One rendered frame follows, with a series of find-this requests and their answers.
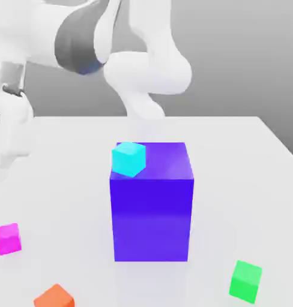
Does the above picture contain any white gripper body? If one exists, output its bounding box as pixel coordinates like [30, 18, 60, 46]
[0, 94, 35, 177]

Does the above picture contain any large blue box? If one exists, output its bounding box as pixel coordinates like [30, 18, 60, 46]
[109, 142, 195, 263]

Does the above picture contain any small orange cube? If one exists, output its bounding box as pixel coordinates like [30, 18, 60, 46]
[33, 283, 76, 307]

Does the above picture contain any small cyan cube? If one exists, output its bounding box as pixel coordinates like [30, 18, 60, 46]
[111, 142, 147, 179]

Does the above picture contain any small green cube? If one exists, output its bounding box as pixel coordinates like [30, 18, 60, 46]
[228, 259, 263, 305]

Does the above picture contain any small magenta cube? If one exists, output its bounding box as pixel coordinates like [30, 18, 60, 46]
[0, 222, 23, 257]

